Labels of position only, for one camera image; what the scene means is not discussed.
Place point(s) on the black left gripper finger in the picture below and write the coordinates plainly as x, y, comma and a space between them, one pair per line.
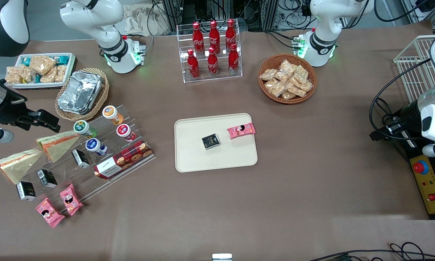
382, 135
393, 125

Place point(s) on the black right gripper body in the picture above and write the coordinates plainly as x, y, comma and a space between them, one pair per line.
10, 108

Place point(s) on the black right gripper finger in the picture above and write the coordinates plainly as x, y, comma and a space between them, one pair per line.
50, 119
43, 127

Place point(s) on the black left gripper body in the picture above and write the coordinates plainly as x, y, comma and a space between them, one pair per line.
408, 115

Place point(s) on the triangle sandwich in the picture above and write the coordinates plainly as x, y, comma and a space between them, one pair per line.
58, 145
16, 166

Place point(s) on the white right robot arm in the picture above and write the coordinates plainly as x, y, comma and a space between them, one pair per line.
94, 18

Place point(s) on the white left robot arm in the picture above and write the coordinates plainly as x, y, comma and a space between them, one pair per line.
324, 36

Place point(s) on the white rectangular snack tray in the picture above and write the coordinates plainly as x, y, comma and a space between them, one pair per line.
71, 69

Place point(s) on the beige plastic serving tray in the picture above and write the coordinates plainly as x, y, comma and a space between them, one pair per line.
195, 156

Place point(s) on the clear crispy snack packet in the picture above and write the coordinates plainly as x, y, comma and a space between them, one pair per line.
282, 77
295, 90
41, 63
288, 95
268, 74
287, 67
27, 74
274, 87
60, 73
49, 76
13, 75
301, 73
306, 86

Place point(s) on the green lid cup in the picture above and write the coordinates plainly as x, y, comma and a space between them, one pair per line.
83, 128

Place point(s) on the silver foil container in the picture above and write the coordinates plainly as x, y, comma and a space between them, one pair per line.
79, 92

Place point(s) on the small black snack box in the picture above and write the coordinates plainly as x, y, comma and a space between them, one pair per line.
80, 158
47, 178
211, 141
26, 191

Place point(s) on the teal snack packet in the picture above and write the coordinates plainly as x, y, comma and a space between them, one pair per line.
63, 58
26, 61

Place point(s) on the blue lid cup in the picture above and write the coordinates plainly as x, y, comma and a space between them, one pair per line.
95, 146

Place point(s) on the clear acrylic tiered stand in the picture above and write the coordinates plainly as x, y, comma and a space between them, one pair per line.
105, 123

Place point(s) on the oval wicker basket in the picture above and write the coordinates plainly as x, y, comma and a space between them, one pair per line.
103, 98

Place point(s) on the orange lid cup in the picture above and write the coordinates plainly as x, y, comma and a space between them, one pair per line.
112, 114

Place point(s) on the yellow emergency stop box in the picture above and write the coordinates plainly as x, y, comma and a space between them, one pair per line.
431, 185

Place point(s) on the red lid cup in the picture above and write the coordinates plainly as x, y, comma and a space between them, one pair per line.
125, 132

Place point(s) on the pink snack packet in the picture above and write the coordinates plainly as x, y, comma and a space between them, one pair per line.
49, 213
71, 199
241, 130

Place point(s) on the red plaid cookie box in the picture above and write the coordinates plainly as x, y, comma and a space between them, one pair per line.
125, 159

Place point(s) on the round wicker basket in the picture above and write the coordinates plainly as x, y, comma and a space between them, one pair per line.
264, 92

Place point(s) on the crumpled beige cloth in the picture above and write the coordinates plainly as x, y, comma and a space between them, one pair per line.
141, 20

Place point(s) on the red cola bottle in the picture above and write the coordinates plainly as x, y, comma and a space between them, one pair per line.
193, 67
214, 36
212, 64
230, 34
233, 61
197, 38

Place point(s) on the clear acrylic bottle rack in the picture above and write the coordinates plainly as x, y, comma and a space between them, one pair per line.
223, 74

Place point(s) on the small white box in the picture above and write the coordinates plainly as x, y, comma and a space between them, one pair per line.
222, 257

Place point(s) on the aluminium equipment frame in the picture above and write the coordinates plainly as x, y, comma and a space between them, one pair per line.
261, 14

